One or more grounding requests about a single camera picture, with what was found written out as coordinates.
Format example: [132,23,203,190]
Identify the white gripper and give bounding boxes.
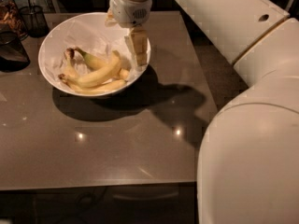
[105,0,152,66]

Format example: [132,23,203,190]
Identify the yellow banana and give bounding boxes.
[58,51,121,88]
[62,49,126,95]

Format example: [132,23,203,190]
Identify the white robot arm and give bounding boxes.
[175,0,299,224]

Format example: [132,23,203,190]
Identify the green-tipped banana back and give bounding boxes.
[75,47,129,79]

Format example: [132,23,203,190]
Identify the white bowl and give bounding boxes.
[38,12,150,97]

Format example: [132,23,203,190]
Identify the yellow banana bottom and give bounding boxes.
[62,49,126,95]

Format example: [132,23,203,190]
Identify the dark bowl at left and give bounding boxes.
[0,31,30,72]

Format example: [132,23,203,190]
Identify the white paper liner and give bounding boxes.
[38,13,151,91]

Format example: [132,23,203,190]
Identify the black mesh pen cup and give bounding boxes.
[20,0,49,37]

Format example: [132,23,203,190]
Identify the grey table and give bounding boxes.
[0,10,219,224]

